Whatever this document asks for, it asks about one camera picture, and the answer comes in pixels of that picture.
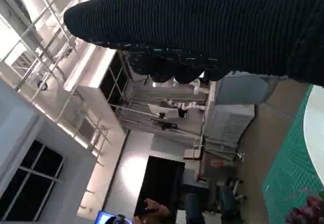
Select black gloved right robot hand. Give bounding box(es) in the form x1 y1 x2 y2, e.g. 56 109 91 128
63 0 324 86

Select purple toy grapes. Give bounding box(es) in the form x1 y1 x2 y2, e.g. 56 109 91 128
285 187 324 224

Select white plate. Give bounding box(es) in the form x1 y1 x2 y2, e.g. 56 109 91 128
303 84 324 182

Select white cabinet with grey mesh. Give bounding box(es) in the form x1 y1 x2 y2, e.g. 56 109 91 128
216 77 270 107

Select white cabinet with louvred side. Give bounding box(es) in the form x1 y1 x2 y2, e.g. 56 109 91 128
202 104 255 149

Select grey chair with metal legs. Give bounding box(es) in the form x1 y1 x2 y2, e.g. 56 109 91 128
184 137 246 162

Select green cutting mat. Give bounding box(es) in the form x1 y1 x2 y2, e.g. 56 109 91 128
262 83 324 224

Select seated person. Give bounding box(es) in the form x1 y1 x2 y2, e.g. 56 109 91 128
136 198 178 224

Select blue lit screen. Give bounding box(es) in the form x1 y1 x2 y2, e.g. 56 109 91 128
97 210 133 224

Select black wall panel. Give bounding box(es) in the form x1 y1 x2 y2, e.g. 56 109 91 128
133 155 186 217

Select dark window with white frame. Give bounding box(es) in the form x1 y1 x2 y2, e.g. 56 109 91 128
0 138 64 222

